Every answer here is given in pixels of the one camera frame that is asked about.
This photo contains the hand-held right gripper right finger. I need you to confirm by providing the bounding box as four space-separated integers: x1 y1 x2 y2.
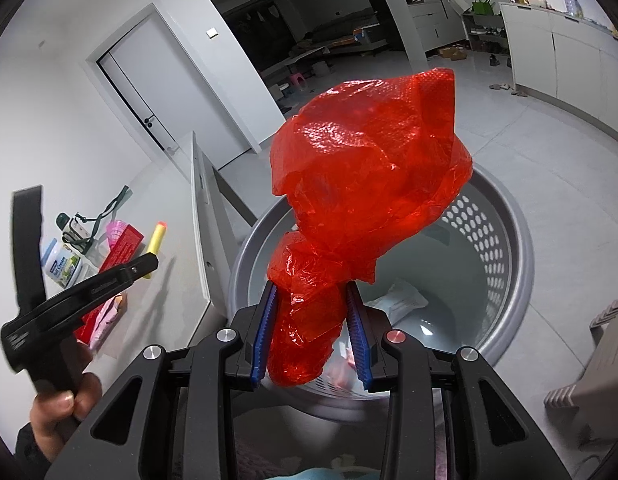
343 282 574 480

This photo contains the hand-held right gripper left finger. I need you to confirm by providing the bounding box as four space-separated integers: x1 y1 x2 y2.
43 281 280 480

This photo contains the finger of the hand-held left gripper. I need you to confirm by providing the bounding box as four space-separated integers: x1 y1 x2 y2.
12 185 44 322
41 251 161 333

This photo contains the pink packet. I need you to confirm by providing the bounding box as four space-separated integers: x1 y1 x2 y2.
88 294 124 352

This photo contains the red cardboard box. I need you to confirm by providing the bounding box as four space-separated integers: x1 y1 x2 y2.
73 224 156 345

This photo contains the yellow foam dart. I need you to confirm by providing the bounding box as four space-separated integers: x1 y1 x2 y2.
141 220 169 280

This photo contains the grey perforated plastic basket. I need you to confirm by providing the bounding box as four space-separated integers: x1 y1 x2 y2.
228 162 535 408

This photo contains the red plastic bag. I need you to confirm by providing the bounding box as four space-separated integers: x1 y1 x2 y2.
265 66 474 387

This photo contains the person's left forearm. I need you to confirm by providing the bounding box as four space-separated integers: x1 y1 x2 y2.
11 422 60 480

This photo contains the person's left hand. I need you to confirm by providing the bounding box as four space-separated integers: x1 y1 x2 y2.
29 372 103 462

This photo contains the pink wrapper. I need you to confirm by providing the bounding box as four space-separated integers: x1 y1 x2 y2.
336 347 361 378

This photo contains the pink shuttlecock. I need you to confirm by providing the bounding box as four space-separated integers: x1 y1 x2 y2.
105 220 128 252

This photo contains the white bottle with green cap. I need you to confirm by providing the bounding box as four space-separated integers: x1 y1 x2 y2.
57 211 94 257

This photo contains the light blue cloth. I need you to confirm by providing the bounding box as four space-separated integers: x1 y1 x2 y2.
289 466 385 480

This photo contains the white door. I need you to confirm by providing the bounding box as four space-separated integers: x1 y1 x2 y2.
95 11 253 169

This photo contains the beige plastic stool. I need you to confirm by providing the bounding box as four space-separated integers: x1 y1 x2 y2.
543 294 618 442

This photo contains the dark sofa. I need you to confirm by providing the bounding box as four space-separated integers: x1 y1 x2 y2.
289 9 386 57

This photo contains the shoe rack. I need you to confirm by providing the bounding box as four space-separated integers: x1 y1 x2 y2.
461 12 510 56

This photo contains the tall white cabinet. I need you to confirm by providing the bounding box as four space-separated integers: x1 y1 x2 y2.
388 0 465 54

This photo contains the white low cabinet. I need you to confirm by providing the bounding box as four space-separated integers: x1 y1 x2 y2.
499 0 618 128

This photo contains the green strap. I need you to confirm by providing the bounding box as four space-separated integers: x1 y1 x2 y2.
79 185 132 256

